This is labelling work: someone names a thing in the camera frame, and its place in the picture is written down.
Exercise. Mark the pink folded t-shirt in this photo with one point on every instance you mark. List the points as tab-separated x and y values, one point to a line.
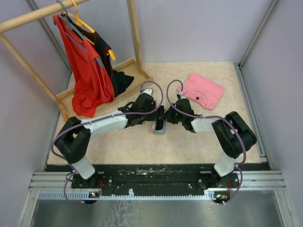
203	91

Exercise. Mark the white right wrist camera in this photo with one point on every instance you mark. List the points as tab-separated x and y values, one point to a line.
179	96

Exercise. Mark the wooden clothes rack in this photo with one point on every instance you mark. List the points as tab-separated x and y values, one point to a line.
131	67

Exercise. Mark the red tank top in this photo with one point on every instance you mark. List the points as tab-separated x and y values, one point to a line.
92	88

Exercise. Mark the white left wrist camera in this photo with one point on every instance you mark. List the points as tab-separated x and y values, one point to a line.
148	91

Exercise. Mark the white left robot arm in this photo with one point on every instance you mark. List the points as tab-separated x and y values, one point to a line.
73	139

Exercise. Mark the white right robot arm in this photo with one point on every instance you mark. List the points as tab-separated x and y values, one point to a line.
232	132

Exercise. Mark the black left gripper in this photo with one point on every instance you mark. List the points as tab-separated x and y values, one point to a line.
153	117

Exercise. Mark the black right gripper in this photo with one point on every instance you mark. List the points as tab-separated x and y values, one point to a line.
168	117

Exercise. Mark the yellow clothes hanger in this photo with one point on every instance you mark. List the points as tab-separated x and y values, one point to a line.
80	22

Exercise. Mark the grey clothes hanger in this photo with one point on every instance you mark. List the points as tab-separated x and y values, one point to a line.
79	49

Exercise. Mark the pink glasses case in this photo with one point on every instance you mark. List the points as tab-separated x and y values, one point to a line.
153	127

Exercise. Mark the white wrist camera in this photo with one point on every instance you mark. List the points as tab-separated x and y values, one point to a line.
148	91
179	96

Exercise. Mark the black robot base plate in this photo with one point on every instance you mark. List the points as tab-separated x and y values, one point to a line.
148	182

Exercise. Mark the black sunglasses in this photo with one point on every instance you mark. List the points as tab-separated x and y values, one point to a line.
160	124

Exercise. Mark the dark navy garment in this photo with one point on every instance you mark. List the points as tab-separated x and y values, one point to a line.
119	80

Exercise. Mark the black glasses case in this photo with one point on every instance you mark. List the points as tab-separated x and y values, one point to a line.
160	112

